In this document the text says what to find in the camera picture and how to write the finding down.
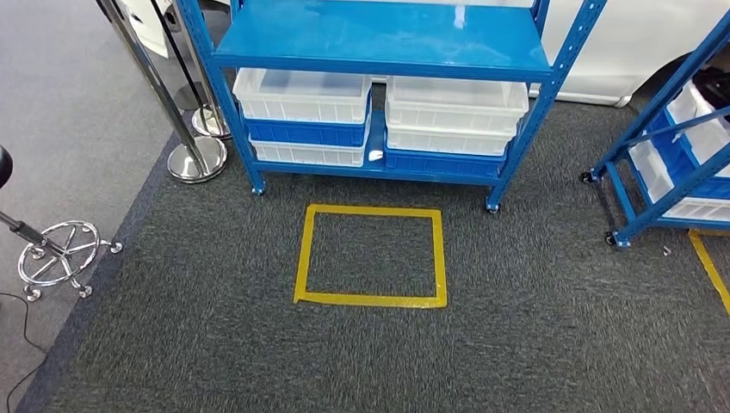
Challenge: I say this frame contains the yellow floor tape square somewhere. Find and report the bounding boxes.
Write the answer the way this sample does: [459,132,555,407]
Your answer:
[292,204,449,310]

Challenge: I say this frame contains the chrome base swivel stool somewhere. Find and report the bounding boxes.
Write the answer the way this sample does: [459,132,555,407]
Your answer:
[0,145,124,303]

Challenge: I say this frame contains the thin black floor cable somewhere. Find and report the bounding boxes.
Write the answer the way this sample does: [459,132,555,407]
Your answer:
[0,292,50,413]

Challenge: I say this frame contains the black plastic part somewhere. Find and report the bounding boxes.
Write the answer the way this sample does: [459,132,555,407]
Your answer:
[692,67,730,109]

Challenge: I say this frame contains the stanchion post dark base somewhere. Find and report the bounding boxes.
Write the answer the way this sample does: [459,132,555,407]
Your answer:
[149,0,213,112]

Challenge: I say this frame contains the white car red stripe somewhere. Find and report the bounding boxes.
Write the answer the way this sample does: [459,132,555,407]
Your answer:
[120,0,730,108]

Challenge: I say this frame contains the blue metal shelf rack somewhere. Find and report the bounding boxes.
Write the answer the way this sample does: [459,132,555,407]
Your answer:
[173,0,609,215]

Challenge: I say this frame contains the blue wheeled cart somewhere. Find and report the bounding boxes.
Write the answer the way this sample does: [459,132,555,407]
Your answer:
[578,11,730,250]

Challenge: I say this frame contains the chrome stanchion post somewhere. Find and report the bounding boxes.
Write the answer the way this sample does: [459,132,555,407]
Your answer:
[173,11,232,141]
[96,0,228,185]

